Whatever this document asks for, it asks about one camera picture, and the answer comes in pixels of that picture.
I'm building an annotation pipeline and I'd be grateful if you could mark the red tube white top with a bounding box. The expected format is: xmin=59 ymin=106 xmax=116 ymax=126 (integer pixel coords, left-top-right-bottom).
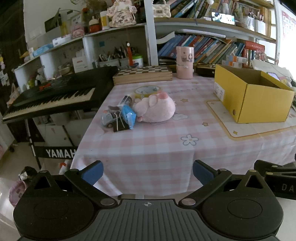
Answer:
xmin=126 ymin=42 xmax=134 ymax=66

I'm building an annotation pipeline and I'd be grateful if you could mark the pink bag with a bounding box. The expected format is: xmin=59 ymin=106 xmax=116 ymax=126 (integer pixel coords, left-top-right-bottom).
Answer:
xmin=6 ymin=83 xmax=20 ymax=106

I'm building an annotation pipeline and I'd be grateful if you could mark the bunch of pens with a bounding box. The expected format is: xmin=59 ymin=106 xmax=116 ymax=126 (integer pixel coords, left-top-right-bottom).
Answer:
xmin=99 ymin=42 xmax=130 ymax=61

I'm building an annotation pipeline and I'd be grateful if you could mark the red round figurine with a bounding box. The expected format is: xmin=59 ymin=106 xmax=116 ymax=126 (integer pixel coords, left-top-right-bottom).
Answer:
xmin=89 ymin=16 xmax=101 ymax=33

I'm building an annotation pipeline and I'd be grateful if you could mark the white carton red label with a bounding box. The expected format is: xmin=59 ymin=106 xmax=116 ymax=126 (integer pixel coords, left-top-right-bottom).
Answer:
xmin=72 ymin=56 xmax=89 ymax=73

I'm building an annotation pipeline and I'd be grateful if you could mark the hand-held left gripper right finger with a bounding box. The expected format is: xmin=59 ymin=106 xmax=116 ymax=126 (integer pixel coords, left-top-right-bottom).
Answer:
xmin=179 ymin=159 xmax=270 ymax=207

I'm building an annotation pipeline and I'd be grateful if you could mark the blue tissue packet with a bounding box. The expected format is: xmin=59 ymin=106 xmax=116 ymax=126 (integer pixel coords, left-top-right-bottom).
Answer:
xmin=121 ymin=105 xmax=137 ymax=130

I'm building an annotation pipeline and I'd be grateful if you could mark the open white book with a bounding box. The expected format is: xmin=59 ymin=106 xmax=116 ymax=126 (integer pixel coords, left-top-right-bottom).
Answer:
xmin=156 ymin=31 xmax=176 ymax=44

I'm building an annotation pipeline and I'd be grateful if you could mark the white jar green lid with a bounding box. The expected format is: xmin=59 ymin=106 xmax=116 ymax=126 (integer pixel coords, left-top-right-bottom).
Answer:
xmin=132 ymin=54 xmax=144 ymax=68

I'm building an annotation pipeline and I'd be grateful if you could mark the row of books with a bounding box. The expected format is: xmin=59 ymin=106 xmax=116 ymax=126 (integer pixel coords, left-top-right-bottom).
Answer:
xmin=171 ymin=0 xmax=273 ymax=21
xmin=157 ymin=34 xmax=266 ymax=67

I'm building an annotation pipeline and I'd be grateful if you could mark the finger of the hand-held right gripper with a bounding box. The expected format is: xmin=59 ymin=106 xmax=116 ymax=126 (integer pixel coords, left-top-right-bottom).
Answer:
xmin=264 ymin=171 xmax=296 ymax=181
xmin=254 ymin=160 xmax=296 ymax=173

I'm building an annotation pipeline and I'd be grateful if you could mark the pink pig plush toy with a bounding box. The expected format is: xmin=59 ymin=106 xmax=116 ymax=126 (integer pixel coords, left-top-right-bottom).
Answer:
xmin=133 ymin=91 xmax=176 ymax=123

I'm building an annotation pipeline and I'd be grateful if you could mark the white plastic bag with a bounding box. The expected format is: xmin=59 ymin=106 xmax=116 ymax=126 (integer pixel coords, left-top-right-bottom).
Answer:
xmin=59 ymin=161 xmax=71 ymax=174

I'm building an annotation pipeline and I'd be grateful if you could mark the beige dressed doll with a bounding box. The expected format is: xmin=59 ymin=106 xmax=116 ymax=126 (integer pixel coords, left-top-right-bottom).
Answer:
xmin=106 ymin=0 xmax=137 ymax=28

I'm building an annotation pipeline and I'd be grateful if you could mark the yellow tape roll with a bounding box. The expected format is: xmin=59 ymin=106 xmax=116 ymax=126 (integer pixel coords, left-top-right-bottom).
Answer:
xmin=134 ymin=85 xmax=162 ymax=99

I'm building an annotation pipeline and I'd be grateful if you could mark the pink trash bin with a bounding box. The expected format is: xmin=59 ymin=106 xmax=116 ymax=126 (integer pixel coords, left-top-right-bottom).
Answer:
xmin=9 ymin=179 xmax=26 ymax=208

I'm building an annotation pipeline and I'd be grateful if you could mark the stack of orange white boxes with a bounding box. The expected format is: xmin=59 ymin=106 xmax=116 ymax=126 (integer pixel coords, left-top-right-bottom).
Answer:
xmin=222 ymin=54 xmax=247 ymax=68

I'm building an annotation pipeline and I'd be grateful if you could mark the white and dark spray bottle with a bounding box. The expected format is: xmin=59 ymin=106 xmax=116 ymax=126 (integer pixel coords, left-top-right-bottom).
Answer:
xmin=119 ymin=95 xmax=133 ymax=107

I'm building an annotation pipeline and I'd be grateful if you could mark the white quilted bag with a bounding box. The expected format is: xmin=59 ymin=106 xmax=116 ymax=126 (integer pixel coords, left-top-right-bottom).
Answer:
xmin=152 ymin=3 xmax=171 ymax=18

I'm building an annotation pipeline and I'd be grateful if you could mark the black bag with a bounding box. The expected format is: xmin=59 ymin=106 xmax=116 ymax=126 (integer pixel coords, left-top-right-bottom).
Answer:
xmin=20 ymin=166 xmax=37 ymax=181

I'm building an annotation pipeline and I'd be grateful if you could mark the black case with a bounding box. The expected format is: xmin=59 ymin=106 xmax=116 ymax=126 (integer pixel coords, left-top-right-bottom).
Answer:
xmin=195 ymin=63 xmax=216 ymax=78

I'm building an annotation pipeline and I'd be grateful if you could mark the black electronic keyboard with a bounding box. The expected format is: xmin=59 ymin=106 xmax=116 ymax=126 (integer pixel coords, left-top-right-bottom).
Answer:
xmin=2 ymin=66 xmax=118 ymax=123

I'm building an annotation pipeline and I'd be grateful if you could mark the smartphone with lit screen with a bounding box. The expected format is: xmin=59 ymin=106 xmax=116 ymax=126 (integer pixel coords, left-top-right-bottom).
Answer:
xmin=211 ymin=11 xmax=236 ymax=25

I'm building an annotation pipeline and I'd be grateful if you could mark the pink checked cloth desktop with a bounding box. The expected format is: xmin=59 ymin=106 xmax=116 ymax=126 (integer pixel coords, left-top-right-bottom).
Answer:
xmin=70 ymin=74 xmax=296 ymax=200

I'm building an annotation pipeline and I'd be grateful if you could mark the beige bowl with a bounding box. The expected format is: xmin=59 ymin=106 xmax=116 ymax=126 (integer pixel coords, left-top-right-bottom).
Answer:
xmin=59 ymin=66 xmax=74 ymax=76

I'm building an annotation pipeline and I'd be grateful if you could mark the white cabinet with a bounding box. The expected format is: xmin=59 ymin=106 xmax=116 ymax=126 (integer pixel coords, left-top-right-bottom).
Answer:
xmin=32 ymin=111 xmax=97 ymax=149

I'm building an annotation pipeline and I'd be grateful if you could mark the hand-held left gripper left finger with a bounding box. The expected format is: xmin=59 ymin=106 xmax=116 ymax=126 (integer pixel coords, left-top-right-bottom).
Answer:
xmin=28 ymin=160 xmax=117 ymax=207

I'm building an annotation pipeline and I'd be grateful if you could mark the beige desk mat yellow border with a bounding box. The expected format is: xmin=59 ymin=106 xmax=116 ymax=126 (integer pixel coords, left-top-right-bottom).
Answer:
xmin=206 ymin=100 xmax=296 ymax=138

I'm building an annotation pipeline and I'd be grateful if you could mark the yellow cardboard box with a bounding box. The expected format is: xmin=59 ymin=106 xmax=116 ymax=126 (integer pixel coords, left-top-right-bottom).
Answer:
xmin=214 ymin=64 xmax=295 ymax=124

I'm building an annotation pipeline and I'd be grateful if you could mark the wooden chessboard box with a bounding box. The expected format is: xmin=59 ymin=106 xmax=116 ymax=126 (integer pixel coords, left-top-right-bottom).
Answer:
xmin=112 ymin=65 xmax=173 ymax=85

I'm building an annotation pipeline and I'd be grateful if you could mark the grey toy truck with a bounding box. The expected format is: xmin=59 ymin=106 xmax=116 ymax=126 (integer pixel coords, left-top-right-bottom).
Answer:
xmin=101 ymin=105 xmax=123 ymax=128

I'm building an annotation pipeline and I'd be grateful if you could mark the white bookshelf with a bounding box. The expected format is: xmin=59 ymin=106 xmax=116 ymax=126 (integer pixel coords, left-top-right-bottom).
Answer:
xmin=14 ymin=0 xmax=278 ymax=93

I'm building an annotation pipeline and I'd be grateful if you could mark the black keyboard stand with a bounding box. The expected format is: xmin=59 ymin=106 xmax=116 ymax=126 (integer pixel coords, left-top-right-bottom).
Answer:
xmin=25 ymin=116 xmax=79 ymax=169

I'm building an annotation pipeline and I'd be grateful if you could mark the black picture frame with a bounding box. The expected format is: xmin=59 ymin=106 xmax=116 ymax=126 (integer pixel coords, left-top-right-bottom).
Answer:
xmin=44 ymin=14 xmax=62 ymax=32

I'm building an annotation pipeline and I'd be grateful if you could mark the black binder clip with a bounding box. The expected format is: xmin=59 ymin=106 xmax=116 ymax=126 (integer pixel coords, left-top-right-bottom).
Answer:
xmin=112 ymin=111 xmax=131 ymax=133

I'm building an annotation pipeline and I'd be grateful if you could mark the pink cylindrical cup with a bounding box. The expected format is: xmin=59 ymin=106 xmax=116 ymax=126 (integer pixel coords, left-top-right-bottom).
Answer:
xmin=176 ymin=46 xmax=194 ymax=80

